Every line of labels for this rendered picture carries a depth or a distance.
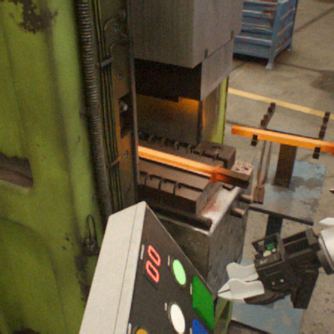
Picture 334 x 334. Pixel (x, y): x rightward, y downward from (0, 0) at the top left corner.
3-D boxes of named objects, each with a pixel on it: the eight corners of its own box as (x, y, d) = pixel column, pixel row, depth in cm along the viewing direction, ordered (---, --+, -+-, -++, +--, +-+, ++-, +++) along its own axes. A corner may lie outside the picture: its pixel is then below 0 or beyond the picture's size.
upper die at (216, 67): (231, 74, 110) (234, 37, 105) (200, 101, 96) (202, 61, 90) (101, 51, 127) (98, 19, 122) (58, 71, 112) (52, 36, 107)
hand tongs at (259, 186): (265, 130, 204) (266, 127, 204) (274, 130, 203) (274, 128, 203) (251, 202, 156) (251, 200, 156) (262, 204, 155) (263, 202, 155)
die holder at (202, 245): (241, 260, 163) (255, 165, 138) (203, 336, 135) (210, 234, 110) (121, 216, 185) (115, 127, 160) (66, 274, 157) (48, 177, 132)
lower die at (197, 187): (221, 182, 130) (224, 159, 125) (194, 219, 115) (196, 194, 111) (110, 150, 146) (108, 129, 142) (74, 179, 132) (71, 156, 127)
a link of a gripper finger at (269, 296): (241, 284, 78) (285, 269, 75) (244, 289, 78) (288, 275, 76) (243, 305, 74) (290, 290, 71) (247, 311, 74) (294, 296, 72)
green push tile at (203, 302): (213, 297, 85) (196, 275, 81) (215, 329, 79) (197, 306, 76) (205, 300, 85) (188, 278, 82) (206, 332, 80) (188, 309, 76)
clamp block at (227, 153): (235, 163, 139) (237, 147, 135) (226, 176, 133) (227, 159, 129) (202, 154, 144) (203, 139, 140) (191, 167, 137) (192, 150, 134)
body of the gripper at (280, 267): (247, 241, 76) (311, 218, 73) (265, 271, 80) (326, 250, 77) (252, 273, 70) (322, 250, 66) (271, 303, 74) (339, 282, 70)
